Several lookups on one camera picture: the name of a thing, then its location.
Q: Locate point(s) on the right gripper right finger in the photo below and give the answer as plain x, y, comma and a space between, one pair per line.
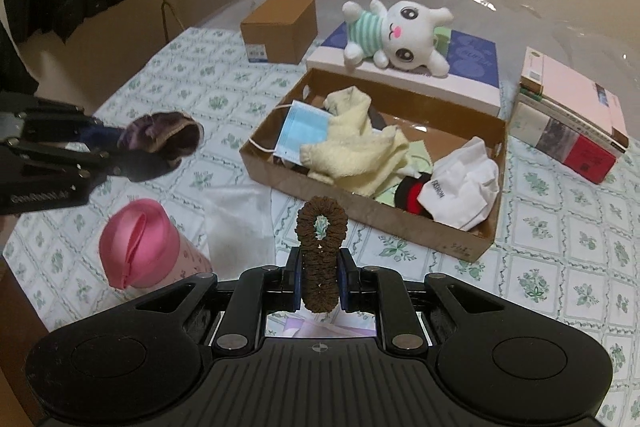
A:
395, 303

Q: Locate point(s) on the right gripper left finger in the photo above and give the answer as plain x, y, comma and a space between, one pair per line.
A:
247, 302

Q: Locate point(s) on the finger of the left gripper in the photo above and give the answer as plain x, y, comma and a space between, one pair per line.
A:
134, 165
98, 136

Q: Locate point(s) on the brown hair scrunchie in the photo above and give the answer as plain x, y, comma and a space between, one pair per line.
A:
321, 228

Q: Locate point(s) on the yellow fluffy towel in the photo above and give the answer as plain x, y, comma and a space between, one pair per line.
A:
355, 157

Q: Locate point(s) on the white fluffy sock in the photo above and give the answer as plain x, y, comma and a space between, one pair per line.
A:
463, 187

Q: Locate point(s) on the white tissue sheet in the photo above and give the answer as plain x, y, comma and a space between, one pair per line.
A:
239, 229

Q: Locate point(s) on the pink lidded tumbler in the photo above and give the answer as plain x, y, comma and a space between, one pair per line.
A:
141, 248

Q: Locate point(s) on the black red sock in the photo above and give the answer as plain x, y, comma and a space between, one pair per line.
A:
407, 192

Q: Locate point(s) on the light green cloth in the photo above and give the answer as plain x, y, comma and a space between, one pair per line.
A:
419, 162

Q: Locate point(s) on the blue surgical face mask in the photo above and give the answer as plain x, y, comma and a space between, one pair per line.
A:
299, 124

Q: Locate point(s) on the open brown cardboard tray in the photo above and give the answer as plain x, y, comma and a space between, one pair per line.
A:
442, 127

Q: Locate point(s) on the small brown cardboard box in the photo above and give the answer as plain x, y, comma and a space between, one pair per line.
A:
280, 31

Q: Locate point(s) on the green patterned bed sheet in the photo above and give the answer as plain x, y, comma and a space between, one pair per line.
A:
564, 247

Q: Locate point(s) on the blue white flat box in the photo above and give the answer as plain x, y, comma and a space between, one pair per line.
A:
473, 79

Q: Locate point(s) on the white plush bunny toy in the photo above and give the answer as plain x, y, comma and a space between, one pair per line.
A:
402, 36

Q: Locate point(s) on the stack of books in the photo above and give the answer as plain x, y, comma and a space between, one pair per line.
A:
568, 117

